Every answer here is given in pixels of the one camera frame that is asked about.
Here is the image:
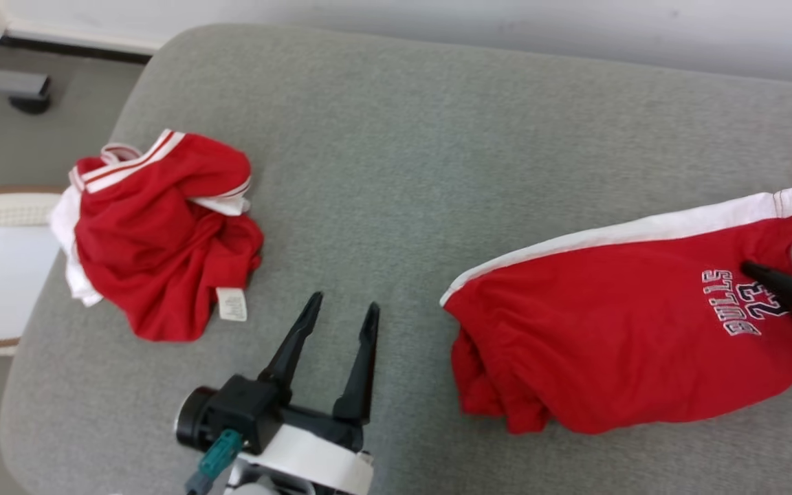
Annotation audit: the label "red white Bulls jersey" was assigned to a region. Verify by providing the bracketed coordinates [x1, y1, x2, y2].
[49, 129, 265, 342]

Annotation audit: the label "grey black floor stand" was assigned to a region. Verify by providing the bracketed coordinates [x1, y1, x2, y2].
[0, 67, 53, 115]

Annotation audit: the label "grey fabric sofa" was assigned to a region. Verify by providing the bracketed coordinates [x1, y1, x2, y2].
[0, 24, 792, 495]

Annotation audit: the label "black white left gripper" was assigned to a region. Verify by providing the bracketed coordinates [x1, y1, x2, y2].
[212, 292, 381, 492]

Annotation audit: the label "white wall baseboard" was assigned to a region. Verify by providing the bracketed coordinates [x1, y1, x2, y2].
[4, 19, 163, 56]

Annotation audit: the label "teal cable connector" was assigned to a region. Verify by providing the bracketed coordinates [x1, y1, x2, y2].
[185, 430, 243, 495]

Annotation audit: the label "red Bulls shorts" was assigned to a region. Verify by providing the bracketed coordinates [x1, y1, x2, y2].
[439, 187, 792, 435]

